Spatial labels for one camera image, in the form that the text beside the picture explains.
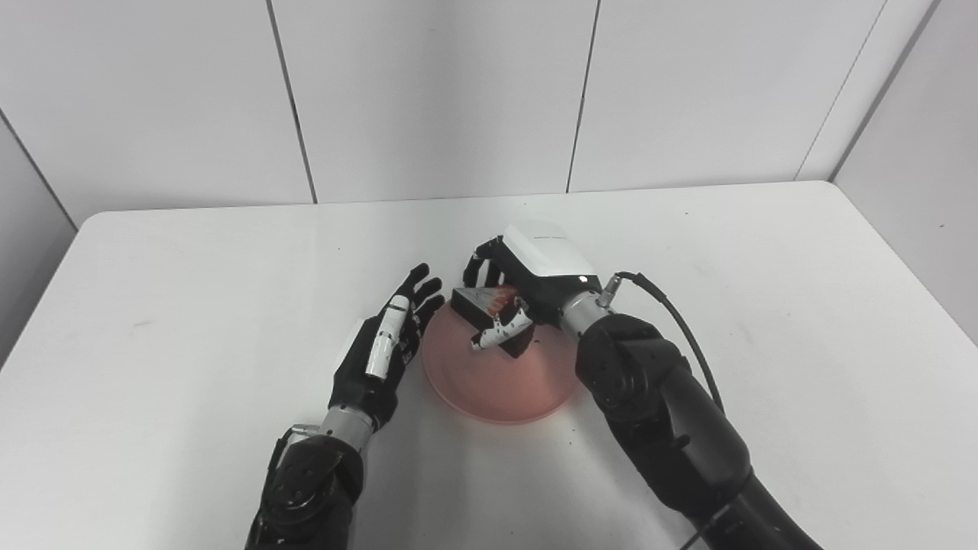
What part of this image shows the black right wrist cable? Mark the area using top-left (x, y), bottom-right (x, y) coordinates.
top-left (596, 271), bottom-right (727, 550)

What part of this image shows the pink round plate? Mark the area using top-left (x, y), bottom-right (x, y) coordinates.
top-left (422, 294), bottom-right (582, 424)

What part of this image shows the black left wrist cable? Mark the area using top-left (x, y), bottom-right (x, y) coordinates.
top-left (270, 425), bottom-right (308, 476)

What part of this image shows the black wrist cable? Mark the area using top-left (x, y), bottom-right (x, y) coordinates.
top-left (270, 425), bottom-right (308, 476)
top-left (596, 271), bottom-right (727, 550)

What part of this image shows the chocolate cake slice with fruit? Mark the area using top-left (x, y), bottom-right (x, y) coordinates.
top-left (449, 285), bottom-right (536, 361)

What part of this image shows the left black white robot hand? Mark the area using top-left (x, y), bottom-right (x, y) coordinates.
top-left (329, 264), bottom-right (446, 433)

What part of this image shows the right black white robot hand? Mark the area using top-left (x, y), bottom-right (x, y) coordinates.
top-left (463, 222), bottom-right (601, 353)

